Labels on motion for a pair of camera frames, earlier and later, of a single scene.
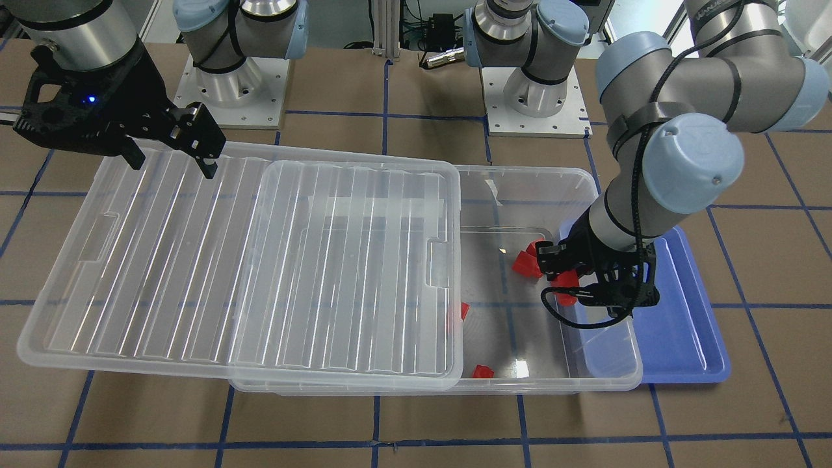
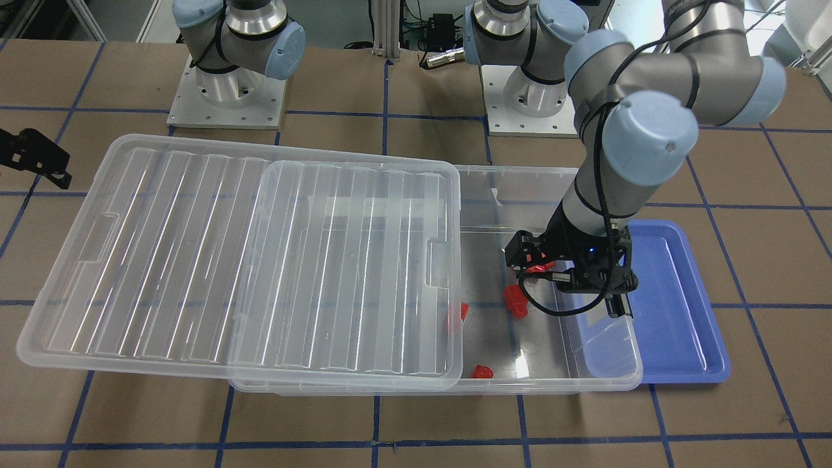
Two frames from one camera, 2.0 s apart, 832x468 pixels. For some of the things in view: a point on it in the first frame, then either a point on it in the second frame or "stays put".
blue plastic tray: [680, 338] stays put
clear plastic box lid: [291, 268] stays put
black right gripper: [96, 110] → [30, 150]
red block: [566, 279] → [516, 301]
